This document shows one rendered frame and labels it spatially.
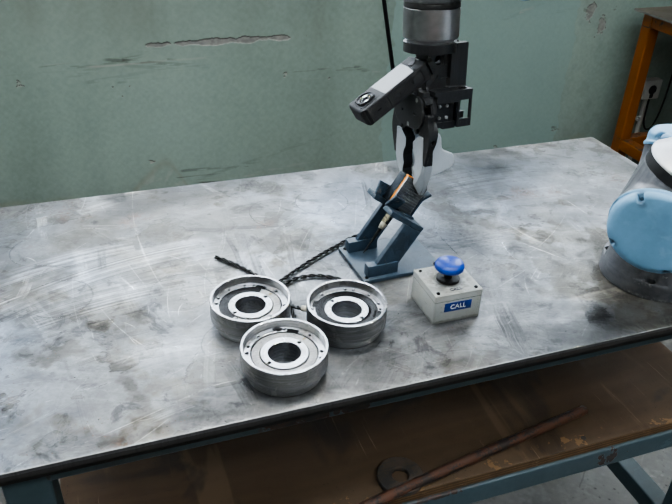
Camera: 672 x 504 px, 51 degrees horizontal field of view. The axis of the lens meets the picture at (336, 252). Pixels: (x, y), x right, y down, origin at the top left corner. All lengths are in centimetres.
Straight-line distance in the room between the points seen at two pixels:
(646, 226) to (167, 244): 68
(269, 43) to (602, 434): 170
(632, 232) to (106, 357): 66
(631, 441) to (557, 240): 34
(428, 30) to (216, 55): 155
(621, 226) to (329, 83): 178
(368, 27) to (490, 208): 141
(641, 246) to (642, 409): 45
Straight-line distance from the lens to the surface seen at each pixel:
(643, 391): 135
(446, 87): 101
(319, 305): 94
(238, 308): 96
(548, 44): 296
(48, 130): 248
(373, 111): 96
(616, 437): 125
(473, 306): 98
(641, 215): 91
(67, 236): 119
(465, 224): 121
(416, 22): 96
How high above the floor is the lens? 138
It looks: 32 degrees down
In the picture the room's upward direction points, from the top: 2 degrees clockwise
